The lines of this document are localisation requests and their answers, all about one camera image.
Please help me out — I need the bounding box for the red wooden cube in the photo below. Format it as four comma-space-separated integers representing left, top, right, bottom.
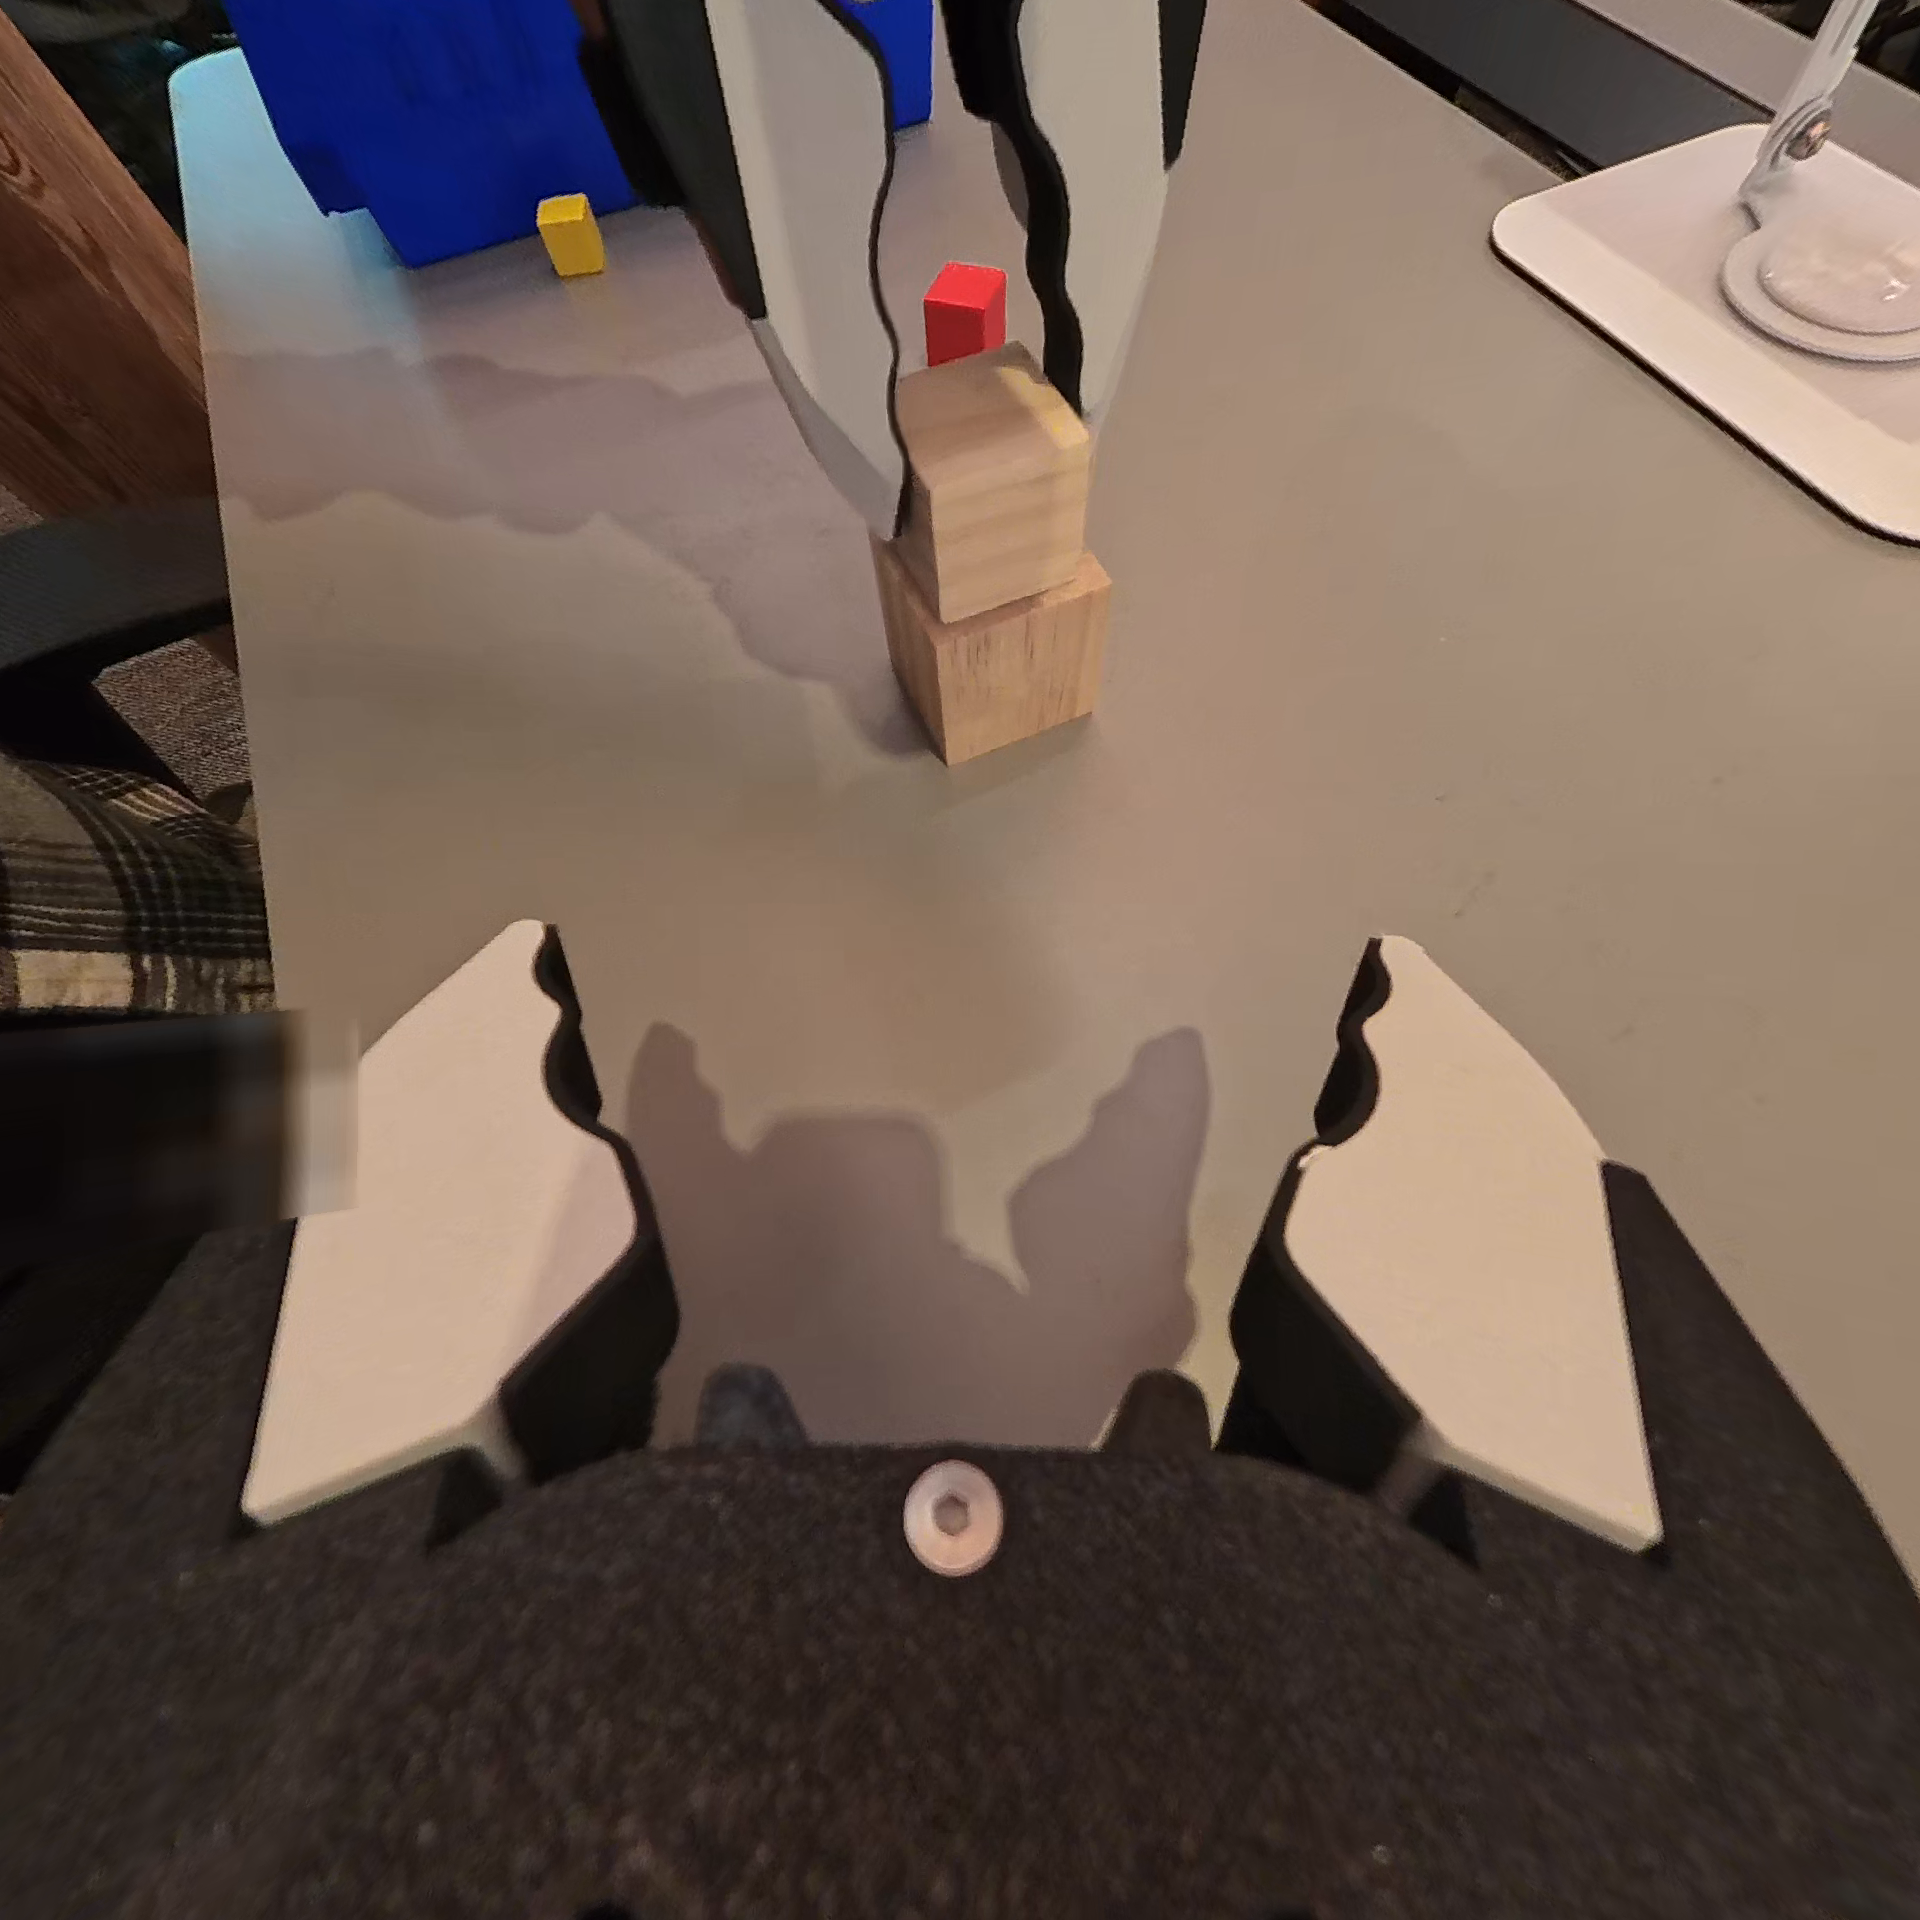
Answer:
919, 262, 1008, 368

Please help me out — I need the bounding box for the black chair armrest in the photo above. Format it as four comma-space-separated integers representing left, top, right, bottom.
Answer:
0, 508, 235, 750

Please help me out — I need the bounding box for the brown wooden panel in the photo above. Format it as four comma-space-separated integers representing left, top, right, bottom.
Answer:
0, 16, 204, 516

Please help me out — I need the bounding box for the blue plastic bin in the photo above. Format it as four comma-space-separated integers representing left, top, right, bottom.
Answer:
225, 0, 941, 267

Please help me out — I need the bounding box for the white document stand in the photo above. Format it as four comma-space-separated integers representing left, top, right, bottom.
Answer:
1491, 0, 1920, 543

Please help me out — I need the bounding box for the large plain wooden cube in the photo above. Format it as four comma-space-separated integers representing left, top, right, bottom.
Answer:
876, 537, 1114, 766

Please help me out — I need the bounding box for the black desk cable cover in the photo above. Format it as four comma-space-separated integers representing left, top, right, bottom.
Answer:
1335, 0, 1773, 173

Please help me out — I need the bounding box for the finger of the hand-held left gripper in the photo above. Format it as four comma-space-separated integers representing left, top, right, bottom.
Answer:
705, 0, 918, 540
938, 0, 1175, 455

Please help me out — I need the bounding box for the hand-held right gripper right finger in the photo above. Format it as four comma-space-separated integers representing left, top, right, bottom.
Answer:
1216, 936, 1668, 1553

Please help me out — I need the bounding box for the person's plaid shirt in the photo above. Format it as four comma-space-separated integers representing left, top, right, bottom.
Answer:
0, 757, 275, 1017

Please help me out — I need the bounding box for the medium plain wooden cube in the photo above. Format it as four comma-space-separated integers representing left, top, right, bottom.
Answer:
894, 343, 1091, 622

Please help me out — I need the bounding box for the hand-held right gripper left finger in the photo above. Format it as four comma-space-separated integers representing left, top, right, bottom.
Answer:
239, 919, 681, 1527

